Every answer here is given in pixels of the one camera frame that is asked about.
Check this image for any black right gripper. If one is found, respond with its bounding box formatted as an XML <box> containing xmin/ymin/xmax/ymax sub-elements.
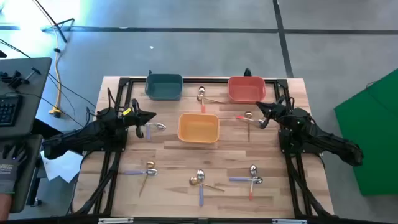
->
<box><xmin>256</xmin><ymin>95</ymin><xmax>292</xmax><ymax>129</ymax></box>

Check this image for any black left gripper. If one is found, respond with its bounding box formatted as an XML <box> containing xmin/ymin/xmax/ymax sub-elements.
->
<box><xmin>124</xmin><ymin>98</ymin><xmax>157</xmax><ymax>139</ymax></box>

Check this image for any orange handled silver spoon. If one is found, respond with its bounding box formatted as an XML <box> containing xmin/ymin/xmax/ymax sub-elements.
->
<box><xmin>235</xmin><ymin>115</ymin><xmax>265</xmax><ymax>126</ymax></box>
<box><xmin>198</xmin><ymin>86</ymin><xmax>206</xmax><ymax>114</ymax></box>
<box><xmin>248</xmin><ymin>164</ymin><xmax>258</xmax><ymax>201</ymax></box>

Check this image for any person's forearm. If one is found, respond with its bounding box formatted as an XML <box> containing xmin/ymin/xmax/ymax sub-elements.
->
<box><xmin>0</xmin><ymin>192</ymin><xmax>15</xmax><ymax>218</ymax></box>

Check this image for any orange plastic bin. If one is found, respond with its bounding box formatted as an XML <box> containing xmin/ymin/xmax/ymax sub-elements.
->
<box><xmin>227</xmin><ymin>76</ymin><xmax>267</xmax><ymax>104</ymax></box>

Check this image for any teal plastic bin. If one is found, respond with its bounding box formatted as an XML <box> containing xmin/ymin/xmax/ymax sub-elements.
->
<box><xmin>144</xmin><ymin>73</ymin><xmax>183</xmax><ymax>101</ymax></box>

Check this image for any yellow plastic bin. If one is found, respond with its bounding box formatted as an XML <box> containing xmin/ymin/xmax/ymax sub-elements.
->
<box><xmin>177</xmin><ymin>113</ymin><xmax>220</xmax><ymax>144</ymax></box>

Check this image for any white paper sheet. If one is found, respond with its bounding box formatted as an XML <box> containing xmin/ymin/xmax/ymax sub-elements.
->
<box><xmin>40</xmin><ymin>150</ymin><xmax>82</xmax><ymax>184</ymax></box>

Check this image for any green board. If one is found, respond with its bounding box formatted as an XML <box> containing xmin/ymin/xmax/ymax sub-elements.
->
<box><xmin>333</xmin><ymin>67</ymin><xmax>398</xmax><ymax>197</ymax></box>

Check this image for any black tripod stand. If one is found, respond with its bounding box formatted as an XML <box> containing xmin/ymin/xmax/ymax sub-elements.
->
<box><xmin>30</xmin><ymin>0</ymin><xmax>76</xmax><ymax>44</ymax></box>

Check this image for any black crossbar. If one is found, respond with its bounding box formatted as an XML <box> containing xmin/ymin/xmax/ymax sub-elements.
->
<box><xmin>0</xmin><ymin>216</ymin><xmax>398</xmax><ymax>224</ymax></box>

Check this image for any black desk clamp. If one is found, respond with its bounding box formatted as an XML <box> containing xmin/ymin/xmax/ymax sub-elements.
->
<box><xmin>0</xmin><ymin>67</ymin><xmax>42</xmax><ymax>90</ymax></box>

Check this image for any black keyboard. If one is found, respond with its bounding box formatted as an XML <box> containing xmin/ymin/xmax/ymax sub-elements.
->
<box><xmin>0</xmin><ymin>95</ymin><xmax>23</xmax><ymax>127</ymax></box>

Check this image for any grey work glove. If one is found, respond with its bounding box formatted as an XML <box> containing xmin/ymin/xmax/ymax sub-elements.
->
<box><xmin>0</xmin><ymin>146</ymin><xmax>27</xmax><ymax>195</ymax></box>

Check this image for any purple handled silver spoon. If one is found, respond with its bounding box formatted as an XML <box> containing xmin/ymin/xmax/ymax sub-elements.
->
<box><xmin>197</xmin><ymin>169</ymin><xmax>206</xmax><ymax>207</ymax></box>
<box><xmin>123</xmin><ymin>168</ymin><xmax>159</xmax><ymax>177</ymax></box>
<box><xmin>228</xmin><ymin>175</ymin><xmax>264</xmax><ymax>185</ymax></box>
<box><xmin>145</xmin><ymin>122</ymin><xmax>167</xmax><ymax>141</ymax></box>

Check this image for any black cable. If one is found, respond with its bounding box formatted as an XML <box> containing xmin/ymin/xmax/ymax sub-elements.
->
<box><xmin>18</xmin><ymin>91</ymin><xmax>85</xmax><ymax>127</ymax></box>
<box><xmin>47</xmin><ymin>73</ymin><xmax>97</xmax><ymax>110</ymax></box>

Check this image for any yellow cable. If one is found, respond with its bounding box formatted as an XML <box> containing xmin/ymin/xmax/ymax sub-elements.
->
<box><xmin>48</xmin><ymin>26</ymin><xmax>62</xmax><ymax>118</ymax></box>

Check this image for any silver metal bracket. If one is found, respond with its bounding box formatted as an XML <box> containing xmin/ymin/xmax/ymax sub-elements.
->
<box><xmin>272</xmin><ymin>218</ymin><xmax>308</xmax><ymax>224</ymax></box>
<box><xmin>98</xmin><ymin>217</ymin><xmax>134</xmax><ymax>224</ymax></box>

